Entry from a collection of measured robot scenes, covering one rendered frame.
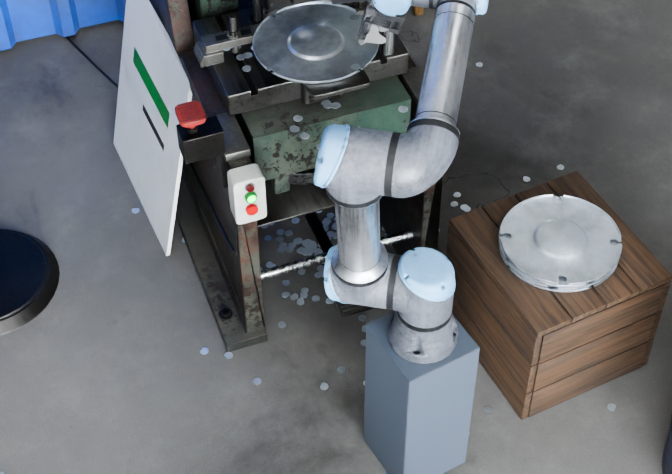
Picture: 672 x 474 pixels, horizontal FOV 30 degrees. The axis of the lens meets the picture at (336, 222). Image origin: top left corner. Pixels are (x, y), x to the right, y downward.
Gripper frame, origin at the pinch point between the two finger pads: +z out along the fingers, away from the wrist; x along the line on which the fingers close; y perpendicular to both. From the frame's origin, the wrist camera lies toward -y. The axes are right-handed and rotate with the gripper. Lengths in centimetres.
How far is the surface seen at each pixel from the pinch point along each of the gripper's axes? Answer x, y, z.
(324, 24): 14.4, -7.0, 15.0
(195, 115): -18.5, -30.1, 17.2
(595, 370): -34, 79, 57
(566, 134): 57, 76, 84
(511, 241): -16, 49, 37
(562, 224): -9, 61, 35
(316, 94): -9.5, -5.7, 10.6
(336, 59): 2.5, -2.8, 11.7
